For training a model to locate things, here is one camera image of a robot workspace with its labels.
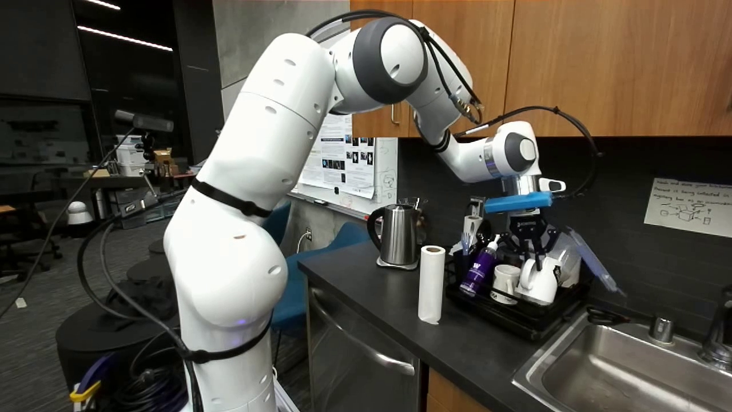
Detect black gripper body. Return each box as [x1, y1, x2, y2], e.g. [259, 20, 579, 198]
[506, 213, 548, 246]

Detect black dish drying rack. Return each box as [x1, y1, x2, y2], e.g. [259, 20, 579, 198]
[443, 242, 601, 343]

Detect purple bottle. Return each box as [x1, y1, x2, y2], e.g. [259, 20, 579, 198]
[458, 232, 502, 300]

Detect stainless steel electric kettle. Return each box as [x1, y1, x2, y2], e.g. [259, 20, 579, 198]
[365, 200, 429, 270]

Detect stainless steel sink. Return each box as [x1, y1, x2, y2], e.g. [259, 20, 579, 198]
[509, 307, 732, 412]

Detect metal sink hole cap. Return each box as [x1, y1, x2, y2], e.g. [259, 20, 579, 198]
[649, 316, 676, 343]

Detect wooden lower cabinets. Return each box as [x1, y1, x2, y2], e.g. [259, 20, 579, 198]
[422, 364, 488, 412]

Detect wooden cabinets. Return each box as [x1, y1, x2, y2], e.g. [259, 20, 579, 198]
[422, 364, 488, 412]
[349, 0, 732, 139]

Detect wooden upper cabinets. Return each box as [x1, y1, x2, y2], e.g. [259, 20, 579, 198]
[349, 0, 732, 139]

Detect chrome faucet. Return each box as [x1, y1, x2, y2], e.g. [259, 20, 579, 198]
[697, 284, 732, 372]

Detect white poster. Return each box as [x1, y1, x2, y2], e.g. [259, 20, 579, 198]
[294, 112, 379, 200]

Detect stainless steel dishwasher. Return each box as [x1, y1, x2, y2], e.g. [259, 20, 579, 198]
[305, 284, 422, 412]

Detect blue chair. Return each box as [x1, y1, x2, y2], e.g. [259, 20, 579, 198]
[270, 219, 373, 332]

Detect white box on desk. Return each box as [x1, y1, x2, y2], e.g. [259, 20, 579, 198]
[114, 134, 149, 178]

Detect ceiling light strip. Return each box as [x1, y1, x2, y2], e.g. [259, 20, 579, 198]
[74, 22, 175, 55]

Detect small white background lamp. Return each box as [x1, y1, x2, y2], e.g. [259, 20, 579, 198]
[65, 198, 96, 227]

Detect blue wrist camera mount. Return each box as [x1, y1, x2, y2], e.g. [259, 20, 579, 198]
[480, 190, 555, 218]

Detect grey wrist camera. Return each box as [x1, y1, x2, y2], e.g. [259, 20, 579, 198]
[534, 176, 570, 196]

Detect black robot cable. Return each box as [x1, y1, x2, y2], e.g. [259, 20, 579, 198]
[303, 6, 603, 200]

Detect white paper wall note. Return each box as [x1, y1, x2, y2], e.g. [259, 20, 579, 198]
[643, 176, 732, 238]

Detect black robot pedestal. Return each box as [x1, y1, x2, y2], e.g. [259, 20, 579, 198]
[55, 300, 191, 412]

